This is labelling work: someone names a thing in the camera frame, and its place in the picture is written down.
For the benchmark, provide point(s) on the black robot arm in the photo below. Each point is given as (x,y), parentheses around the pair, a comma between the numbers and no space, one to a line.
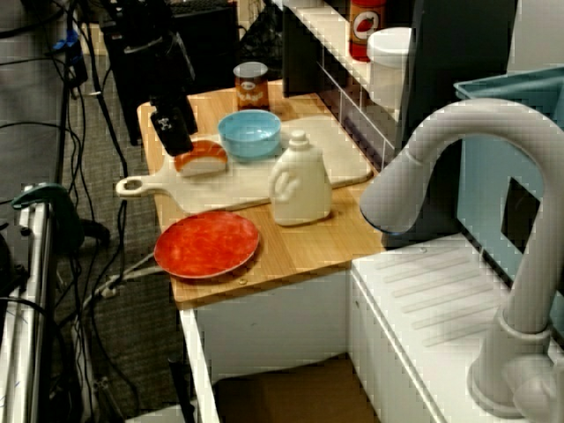
(141,22)

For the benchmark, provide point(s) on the black computer case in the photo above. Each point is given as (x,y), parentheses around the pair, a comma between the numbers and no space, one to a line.
(211,44)

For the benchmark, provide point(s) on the aluminium extrusion frame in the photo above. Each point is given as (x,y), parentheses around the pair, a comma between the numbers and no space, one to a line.
(35,308)

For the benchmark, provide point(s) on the black tiled shelf unit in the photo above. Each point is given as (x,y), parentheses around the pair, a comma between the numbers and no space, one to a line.
(458,53)

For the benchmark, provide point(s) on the light blue bowl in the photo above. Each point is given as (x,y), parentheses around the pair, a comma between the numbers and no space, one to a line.
(249,136)

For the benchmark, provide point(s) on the green handheld tool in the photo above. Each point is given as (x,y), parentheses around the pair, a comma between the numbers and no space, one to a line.
(66,220)

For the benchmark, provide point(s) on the salmon sushi toy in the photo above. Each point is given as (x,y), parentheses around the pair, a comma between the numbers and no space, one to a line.
(205,161)

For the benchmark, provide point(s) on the orange beans can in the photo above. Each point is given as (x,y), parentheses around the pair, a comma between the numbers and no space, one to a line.
(252,88)

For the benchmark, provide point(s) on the pale wooden cutting board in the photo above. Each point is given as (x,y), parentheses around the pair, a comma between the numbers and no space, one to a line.
(247,185)

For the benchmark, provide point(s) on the red round plate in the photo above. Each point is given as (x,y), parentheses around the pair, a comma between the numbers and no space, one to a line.
(207,247)

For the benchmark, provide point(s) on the white lidded container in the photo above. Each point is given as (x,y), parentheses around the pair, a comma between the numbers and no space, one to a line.
(390,66)

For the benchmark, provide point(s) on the grey toy faucet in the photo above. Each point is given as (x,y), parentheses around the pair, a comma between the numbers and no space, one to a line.
(533,220)

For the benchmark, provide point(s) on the white toy sink unit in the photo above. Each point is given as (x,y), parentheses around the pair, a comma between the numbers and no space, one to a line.
(286,317)

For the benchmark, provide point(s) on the brown cardboard sheet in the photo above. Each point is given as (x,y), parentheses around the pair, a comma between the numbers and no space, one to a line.
(299,392)

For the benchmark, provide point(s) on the red ketchup bottle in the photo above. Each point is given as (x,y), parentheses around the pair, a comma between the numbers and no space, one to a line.
(366,31)

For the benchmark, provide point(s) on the teal box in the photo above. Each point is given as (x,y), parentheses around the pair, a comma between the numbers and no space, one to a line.
(489,185)

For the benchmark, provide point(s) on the white detergent bottle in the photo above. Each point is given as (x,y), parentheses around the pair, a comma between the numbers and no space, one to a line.
(302,189)

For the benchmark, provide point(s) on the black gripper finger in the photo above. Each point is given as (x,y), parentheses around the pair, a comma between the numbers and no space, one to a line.
(188,116)
(174,136)

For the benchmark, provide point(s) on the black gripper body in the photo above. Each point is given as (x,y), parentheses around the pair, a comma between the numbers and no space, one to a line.
(163,75)

